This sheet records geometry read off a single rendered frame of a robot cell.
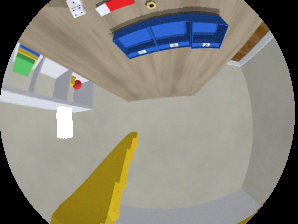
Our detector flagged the white domino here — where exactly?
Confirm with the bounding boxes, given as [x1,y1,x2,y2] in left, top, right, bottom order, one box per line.
[66,0,86,18]

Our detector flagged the brass hex nut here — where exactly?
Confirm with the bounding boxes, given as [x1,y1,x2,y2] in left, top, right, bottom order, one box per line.
[146,1,156,9]

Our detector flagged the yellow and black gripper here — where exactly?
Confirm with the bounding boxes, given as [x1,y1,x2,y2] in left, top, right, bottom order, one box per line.
[50,132,138,224]

